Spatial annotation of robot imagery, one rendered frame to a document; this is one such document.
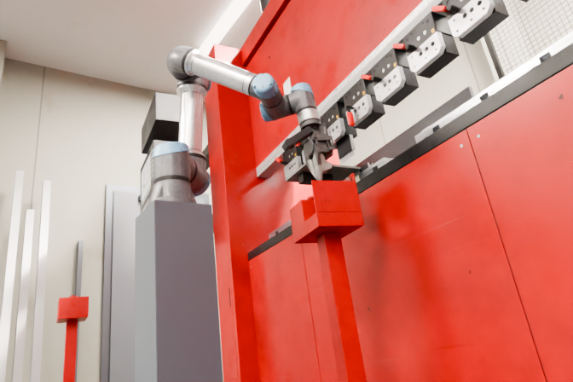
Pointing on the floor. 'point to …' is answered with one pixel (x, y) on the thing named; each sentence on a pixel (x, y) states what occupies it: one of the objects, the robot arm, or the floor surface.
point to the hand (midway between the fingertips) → (317, 178)
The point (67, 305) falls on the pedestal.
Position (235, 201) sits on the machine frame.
